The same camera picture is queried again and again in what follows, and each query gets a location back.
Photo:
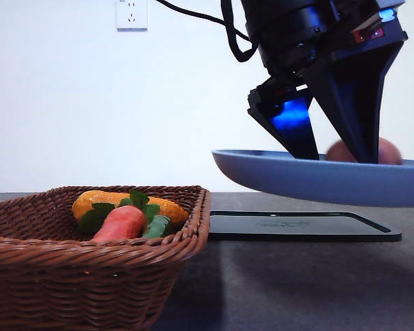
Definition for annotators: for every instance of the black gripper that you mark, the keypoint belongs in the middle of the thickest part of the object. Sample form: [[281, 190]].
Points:
[[361, 39]]

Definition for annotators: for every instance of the brown egg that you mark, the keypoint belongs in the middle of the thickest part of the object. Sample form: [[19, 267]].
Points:
[[387, 152]]

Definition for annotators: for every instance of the blue plate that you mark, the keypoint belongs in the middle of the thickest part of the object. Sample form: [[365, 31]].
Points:
[[349, 182]]

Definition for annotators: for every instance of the brown wicker basket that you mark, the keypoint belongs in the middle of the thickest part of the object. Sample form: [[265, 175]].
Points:
[[52, 278]]

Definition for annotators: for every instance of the black tray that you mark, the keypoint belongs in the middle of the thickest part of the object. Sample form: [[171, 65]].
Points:
[[306, 226]]

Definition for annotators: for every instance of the orange toy corn cob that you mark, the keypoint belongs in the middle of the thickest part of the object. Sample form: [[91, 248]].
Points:
[[83, 202]]

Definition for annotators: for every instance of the red toy carrot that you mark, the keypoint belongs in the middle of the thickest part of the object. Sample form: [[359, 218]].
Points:
[[126, 222]]

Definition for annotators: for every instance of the black cable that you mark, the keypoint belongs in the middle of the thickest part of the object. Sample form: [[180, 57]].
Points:
[[232, 30]]

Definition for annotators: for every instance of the white wall socket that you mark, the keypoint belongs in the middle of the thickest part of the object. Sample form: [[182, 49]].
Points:
[[132, 16]]

